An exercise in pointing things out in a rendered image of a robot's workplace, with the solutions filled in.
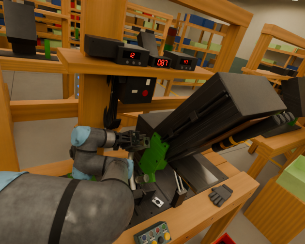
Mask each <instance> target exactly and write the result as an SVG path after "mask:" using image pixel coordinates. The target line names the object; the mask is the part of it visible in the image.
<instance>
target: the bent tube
mask: <svg viewBox="0 0 305 244"><path fill-rule="evenodd" d="M140 145H141V146H142V145H143V146H147V147H146V148H150V138H149V137H143V140H142V141H140ZM133 156H134V152H129V153H128V159H130V160H133ZM134 179H135V172H134V167H133V173H132V177H131V178H130V179H129V181H130V187H131V189H132V190H136V183H135V181H134Z"/></svg>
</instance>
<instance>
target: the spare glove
mask: <svg viewBox="0 0 305 244"><path fill-rule="evenodd" d="M211 190H212V191H213V192H212V193H210V194H209V195H208V196H209V197H210V198H211V197H212V198H211V201H214V200H215V199H216V200H215V201H214V202H213V203H214V205H216V204H217V203H218V205H217V206H218V207H219V208H220V207H221V206H222V204H223V203H224V202H225V201H227V200H228V199H229V198H230V197H231V194H232V193H233V190H231V189H230V188H229V187H228V186H226V185H225V184H223V185H220V186H219V187H213V188H212V189H211Z"/></svg>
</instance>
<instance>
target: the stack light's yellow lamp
mask: <svg viewBox="0 0 305 244"><path fill-rule="evenodd" d="M174 41H175V37H171V36H168V35H167V37H166V41H165V44H167V45H170V46H173V45H174Z"/></svg>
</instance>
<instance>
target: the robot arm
mask: <svg viewBox="0 0 305 244"><path fill-rule="evenodd" d="M144 136H146V135H140V134H139V131H135V130H129V131H126V132H123V133H120V132H117V131H113V130H108V129H106V128H104V129H102V128H95V127H89V126H76V127H75V128H74V129H73V130H72V133H71V143H72V145H73V146H76V154H75V159H74V163H73V169H72V176H73V178H74V179H71V178H64V177H56V176H48V175H41V174H33V173H29V172H27V171H23V172H14V171H0V244H112V243H114V242H115V241H116V240H117V239H118V238H119V237H120V235H121V234H122V233H123V232H124V230H125V229H126V227H127V226H128V224H129V222H130V220H131V218H132V215H133V211H134V195H133V192H132V189H131V187H130V186H129V184H128V179H130V178H131V177H132V173H133V167H134V162H133V160H130V159H127V158H117V157H111V156H104V155H97V147H99V148H113V150H114V151H118V149H119V146H120V148H122V149H123V150H124V149H125V151H128V152H131V153H132V152H136V151H139V150H142V149H144V148H146V147H147V146H143V145H142V146H141V145H140V139H141V140H143V137H144ZM93 175H98V176H103V177H102V179H101V181H99V182H96V181H89V180H90V179H91V178H92V176H93Z"/></svg>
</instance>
